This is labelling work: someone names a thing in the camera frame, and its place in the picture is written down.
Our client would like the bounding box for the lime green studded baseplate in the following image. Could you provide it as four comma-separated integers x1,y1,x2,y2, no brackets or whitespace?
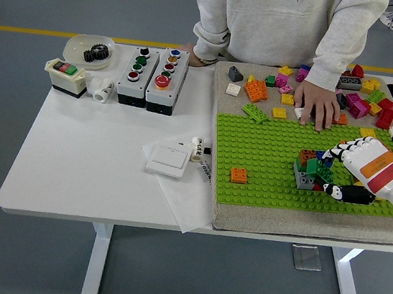
205,105,393,227

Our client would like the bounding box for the wide orange brick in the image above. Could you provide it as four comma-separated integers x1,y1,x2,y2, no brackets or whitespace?
242,78,272,105

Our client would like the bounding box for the lime green long brick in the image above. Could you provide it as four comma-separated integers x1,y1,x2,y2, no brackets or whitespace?
241,101,272,125

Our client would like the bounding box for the white pipe tee fitting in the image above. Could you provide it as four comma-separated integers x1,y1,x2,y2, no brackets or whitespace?
83,75,116,105

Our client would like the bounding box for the yellow square brick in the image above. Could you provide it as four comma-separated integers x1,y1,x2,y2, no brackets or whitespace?
359,78,376,96
279,92,297,108
369,76,384,93
277,64,295,77

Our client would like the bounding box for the yellow flat plate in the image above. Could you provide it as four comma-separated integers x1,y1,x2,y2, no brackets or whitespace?
271,106,289,121
359,127,379,139
367,101,385,118

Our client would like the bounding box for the white tube with writing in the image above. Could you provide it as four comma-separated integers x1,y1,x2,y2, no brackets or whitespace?
188,135,206,165

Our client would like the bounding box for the matte white square tile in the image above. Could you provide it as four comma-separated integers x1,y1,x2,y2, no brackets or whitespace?
224,82,242,97

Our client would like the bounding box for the small dark grey slope brick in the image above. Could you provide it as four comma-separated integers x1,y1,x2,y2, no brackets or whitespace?
226,64,246,83

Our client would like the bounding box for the light grey long brick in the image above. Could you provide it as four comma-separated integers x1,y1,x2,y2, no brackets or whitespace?
336,74,364,93

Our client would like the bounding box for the pink tall brick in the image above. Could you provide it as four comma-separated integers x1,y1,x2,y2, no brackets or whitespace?
295,68,311,85

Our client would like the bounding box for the grey square brick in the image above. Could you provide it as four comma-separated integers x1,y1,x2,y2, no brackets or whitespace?
292,169,319,192

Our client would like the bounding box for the black metal gear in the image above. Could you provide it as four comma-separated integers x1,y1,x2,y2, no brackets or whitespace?
82,47,100,66
88,42,111,62

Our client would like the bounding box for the cream red-green switch box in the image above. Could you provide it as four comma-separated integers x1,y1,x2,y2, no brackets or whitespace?
40,55,92,101

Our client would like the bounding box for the white wall switch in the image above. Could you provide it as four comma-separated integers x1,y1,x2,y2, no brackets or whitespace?
144,139,194,181

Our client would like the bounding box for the grey four-button control box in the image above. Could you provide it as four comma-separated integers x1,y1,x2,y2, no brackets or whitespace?
114,44,162,109

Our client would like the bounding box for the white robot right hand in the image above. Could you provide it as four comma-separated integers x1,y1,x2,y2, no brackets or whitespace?
315,130,393,216

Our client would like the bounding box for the large dark grey slope brick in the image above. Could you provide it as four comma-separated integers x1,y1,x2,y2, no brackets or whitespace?
333,92,349,110

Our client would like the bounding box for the large magenta brick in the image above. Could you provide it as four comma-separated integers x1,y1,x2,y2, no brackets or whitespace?
347,99,373,122

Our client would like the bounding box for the grey emergency-stop control box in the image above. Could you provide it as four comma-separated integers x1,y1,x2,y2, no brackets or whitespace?
142,45,192,118

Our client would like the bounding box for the white table leg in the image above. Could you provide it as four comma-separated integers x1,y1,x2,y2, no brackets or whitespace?
79,220,115,294
325,245,377,294

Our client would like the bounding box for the person's left hand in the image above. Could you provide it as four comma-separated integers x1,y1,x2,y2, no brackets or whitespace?
289,77,346,134

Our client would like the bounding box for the orange square brick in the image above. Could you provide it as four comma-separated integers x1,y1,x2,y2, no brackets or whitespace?
228,166,250,186

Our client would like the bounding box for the magenta square brick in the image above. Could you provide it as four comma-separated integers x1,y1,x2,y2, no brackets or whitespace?
274,72,291,90
343,91,363,109

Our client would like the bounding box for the grey-brown mat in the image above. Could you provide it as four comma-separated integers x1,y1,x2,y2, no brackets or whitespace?
193,55,393,254

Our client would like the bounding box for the red slope brick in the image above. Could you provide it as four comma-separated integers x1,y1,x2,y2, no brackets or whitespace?
350,64,366,80

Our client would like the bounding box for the white plastic bowl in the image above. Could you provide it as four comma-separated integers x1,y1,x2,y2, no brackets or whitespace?
61,30,117,73

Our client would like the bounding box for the red long brick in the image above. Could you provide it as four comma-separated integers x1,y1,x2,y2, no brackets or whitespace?
374,106,393,132

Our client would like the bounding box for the white paper sheet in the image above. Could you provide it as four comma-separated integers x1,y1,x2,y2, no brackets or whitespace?
130,136,221,237

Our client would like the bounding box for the lime green square brick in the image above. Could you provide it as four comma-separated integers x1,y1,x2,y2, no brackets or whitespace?
365,88,389,106

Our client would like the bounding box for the blue square brick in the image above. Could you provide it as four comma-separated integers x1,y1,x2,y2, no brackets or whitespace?
314,150,335,169

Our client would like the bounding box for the brown square brick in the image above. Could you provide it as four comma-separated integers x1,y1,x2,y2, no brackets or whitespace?
297,148,318,166

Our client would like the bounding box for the dark green long brick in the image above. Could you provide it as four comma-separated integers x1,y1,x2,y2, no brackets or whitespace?
303,157,337,187
292,160,310,175

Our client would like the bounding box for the person's right hand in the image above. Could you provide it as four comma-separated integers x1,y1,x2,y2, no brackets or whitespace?
176,42,220,70

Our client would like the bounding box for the silver floor plate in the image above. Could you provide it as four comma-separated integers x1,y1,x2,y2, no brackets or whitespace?
289,242,325,273

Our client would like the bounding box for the white printed label strip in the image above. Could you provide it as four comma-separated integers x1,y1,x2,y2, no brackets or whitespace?
195,158,216,185

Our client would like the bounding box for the beaded bracelet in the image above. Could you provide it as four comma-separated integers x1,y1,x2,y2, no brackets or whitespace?
194,55,219,67

